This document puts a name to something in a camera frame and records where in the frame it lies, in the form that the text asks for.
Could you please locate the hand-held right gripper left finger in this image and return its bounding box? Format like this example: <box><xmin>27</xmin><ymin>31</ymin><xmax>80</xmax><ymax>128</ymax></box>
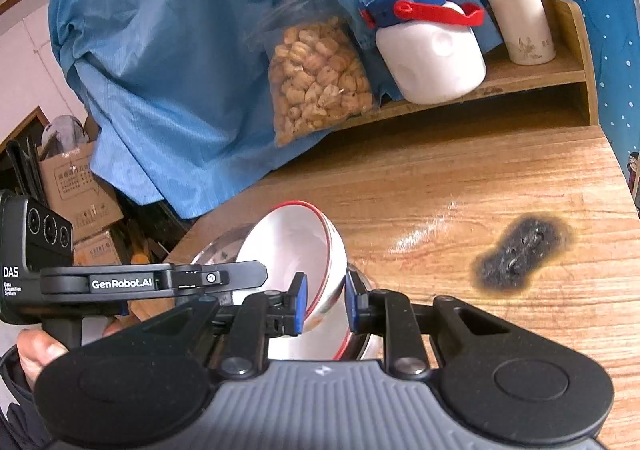
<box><xmin>125</xmin><ymin>273</ymin><xmax>308</xmax><ymax>378</ymax></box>

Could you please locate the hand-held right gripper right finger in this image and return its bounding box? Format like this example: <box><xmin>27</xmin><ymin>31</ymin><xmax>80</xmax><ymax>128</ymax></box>
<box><xmin>345</xmin><ymin>270</ymin><xmax>510</xmax><ymax>377</ymax></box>

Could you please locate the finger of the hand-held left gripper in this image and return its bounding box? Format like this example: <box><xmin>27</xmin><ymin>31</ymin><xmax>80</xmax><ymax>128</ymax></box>
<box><xmin>174</xmin><ymin>259</ymin><xmax>269</xmax><ymax>296</ymax></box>

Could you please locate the round steel plate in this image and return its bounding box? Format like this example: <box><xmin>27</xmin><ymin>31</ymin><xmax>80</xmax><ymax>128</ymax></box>
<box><xmin>187</xmin><ymin>225</ymin><xmax>383</xmax><ymax>362</ymax></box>

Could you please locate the white bowl with red rim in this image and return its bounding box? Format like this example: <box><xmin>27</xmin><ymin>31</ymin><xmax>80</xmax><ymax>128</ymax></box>
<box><xmin>235</xmin><ymin>200</ymin><xmax>373</xmax><ymax>361</ymax></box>

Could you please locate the person's left forearm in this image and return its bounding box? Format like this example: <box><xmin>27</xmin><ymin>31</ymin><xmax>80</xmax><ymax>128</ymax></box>
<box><xmin>0</xmin><ymin>345</ymin><xmax>56</xmax><ymax>450</ymax></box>

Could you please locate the person's left hand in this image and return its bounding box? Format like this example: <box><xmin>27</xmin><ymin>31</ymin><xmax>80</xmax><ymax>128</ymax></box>
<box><xmin>15</xmin><ymin>317</ymin><xmax>127</xmax><ymax>383</ymax></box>

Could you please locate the small cardboard box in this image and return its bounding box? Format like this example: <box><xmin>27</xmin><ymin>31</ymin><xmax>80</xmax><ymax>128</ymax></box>
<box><xmin>74</xmin><ymin>229</ymin><xmax>128</xmax><ymax>267</ymax></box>

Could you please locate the printed cardboard box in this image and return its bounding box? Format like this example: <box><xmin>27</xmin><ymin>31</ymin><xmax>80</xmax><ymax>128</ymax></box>
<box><xmin>39</xmin><ymin>140</ymin><xmax>125</xmax><ymax>243</ymax></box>

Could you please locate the dark metal rack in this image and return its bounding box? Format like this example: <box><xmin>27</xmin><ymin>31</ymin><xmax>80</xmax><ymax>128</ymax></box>
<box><xmin>2</xmin><ymin>137</ymin><xmax>51</xmax><ymax>211</ymax></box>

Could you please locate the grey cloth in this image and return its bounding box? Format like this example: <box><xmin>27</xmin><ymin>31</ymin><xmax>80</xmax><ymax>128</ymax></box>
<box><xmin>40</xmin><ymin>115</ymin><xmax>91</xmax><ymax>156</ymax></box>

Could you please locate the clear bag of snacks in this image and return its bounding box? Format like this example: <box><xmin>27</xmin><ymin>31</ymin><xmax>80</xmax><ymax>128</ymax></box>
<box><xmin>242</xmin><ymin>0</ymin><xmax>376</xmax><ymax>148</ymax></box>

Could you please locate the white bottle with blue lid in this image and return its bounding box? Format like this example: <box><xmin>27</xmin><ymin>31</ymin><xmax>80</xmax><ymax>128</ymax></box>
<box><xmin>357</xmin><ymin>0</ymin><xmax>488</xmax><ymax>105</ymax></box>

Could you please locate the wooden desk shelf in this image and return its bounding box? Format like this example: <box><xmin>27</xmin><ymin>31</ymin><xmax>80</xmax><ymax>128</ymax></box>
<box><xmin>320</xmin><ymin>0</ymin><xmax>601</xmax><ymax>131</ymax></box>

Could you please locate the white thermos with steel lid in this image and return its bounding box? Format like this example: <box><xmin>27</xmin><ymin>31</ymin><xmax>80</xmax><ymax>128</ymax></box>
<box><xmin>485</xmin><ymin>0</ymin><xmax>557</xmax><ymax>66</ymax></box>

